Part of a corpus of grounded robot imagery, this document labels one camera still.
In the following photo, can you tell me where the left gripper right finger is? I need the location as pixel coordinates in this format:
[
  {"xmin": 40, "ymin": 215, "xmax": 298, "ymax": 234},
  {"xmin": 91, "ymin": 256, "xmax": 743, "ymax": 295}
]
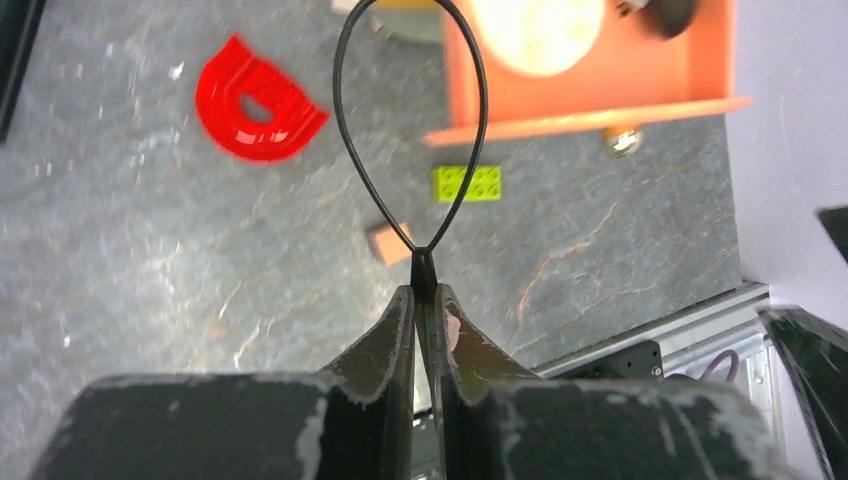
[{"xmin": 433, "ymin": 284, "xmax": 789, "ymax": 479}]

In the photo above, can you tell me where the red plastic arch toy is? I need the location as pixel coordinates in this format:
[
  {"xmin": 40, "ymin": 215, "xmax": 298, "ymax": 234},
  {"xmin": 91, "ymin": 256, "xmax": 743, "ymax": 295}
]
[{"xmin": 194, "ymin": 34, "xmax": 329, "ymax": 163}]

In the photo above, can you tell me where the black white chessboard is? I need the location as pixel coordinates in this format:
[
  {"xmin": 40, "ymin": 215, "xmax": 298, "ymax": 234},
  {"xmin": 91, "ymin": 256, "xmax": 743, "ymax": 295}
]
[{"xmin": 1, "ymin": 0, "xmax": 46, "ymax": 143}]

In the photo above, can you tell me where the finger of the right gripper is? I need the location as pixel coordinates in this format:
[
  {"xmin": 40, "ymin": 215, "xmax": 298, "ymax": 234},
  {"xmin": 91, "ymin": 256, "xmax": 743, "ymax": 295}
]
[
  {"xmin": 816, "ymin": 205, "xmax": 848, "ymax": 263},
  {"xmin": 758, "ymin": 307, "xmax": 847, "ymax": 479}
]

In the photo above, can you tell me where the green lego brick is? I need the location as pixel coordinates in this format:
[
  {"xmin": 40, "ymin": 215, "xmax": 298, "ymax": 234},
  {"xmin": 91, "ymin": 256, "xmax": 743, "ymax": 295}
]
[{"xmin": 431, "ymin": 164, "xmax": 503, "ymax": 204}]

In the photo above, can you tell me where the black loop cord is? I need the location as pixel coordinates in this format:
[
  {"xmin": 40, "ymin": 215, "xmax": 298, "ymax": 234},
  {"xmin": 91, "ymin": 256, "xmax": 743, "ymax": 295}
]
[{"xmin": 331, "ymin": 0, "xmax": 490, "ymax": 412}]

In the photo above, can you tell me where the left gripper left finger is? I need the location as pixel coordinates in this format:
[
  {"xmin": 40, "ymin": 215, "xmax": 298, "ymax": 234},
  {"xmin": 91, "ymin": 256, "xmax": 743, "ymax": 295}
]
[{"xmin": 31, "ymin": 286, "xmax": 414, "ymax": 479}]

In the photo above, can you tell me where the round pink powder compact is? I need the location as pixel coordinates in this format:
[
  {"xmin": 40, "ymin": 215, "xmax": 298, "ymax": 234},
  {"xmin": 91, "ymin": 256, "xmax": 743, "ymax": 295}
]
[{"xmin": 469, "ymin": 0, "xmax": 607, "ymax": 77}]

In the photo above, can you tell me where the black makeup brush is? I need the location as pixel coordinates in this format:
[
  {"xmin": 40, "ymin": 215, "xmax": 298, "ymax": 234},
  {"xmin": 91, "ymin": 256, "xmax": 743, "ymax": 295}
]
[{"xmin": 613, "ymin": 0, "xmax": 699, "ymax": 39}]

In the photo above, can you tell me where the small wooden cube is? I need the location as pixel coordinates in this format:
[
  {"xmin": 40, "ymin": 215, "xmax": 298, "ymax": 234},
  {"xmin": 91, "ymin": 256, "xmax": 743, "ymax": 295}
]
[{"xmin": 368, "ymin": 224, "xmax": 411, "ymax": 266}]

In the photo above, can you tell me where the round drawer organizer box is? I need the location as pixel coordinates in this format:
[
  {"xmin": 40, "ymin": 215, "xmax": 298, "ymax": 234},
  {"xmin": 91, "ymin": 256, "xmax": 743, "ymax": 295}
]
[{"xmin": 456, "ymin": 1, "xmax": 751, "ymax": 141}]

